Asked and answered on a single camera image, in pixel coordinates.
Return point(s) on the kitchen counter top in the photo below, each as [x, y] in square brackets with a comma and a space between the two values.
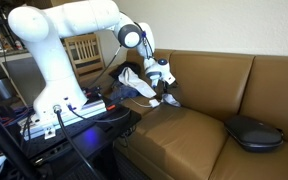
[12, 53]

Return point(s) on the black tripod pole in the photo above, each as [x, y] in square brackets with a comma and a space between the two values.
[4, 143]

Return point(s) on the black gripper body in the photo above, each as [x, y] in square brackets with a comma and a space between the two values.
[165, 86]

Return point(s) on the white sock grey toe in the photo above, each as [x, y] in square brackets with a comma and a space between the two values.
[172, 100]

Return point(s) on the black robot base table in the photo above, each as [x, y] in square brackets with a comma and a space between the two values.
[94, 136]

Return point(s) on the blue denim jeans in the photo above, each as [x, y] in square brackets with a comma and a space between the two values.
[124, 91]

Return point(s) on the beige khaki pants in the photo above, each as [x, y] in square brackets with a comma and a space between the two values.
[137, 83]

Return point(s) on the wooden slat-back chair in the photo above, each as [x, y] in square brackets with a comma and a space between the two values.
[85, 50]

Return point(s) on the brown leather sofa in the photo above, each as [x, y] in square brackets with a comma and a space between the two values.
[184, 143]

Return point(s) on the white power adapter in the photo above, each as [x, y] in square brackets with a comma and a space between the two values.
[154, 103]

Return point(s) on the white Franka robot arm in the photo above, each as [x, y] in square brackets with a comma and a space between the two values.
[50, 33]

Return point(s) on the black oval hard case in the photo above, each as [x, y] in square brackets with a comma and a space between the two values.
[254, 133]

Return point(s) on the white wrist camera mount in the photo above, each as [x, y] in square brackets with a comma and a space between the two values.
[169, 79]

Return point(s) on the small red white bottle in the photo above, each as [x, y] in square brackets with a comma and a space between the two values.
[18, 45]

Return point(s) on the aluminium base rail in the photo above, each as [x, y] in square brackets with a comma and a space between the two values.
[90, 109]

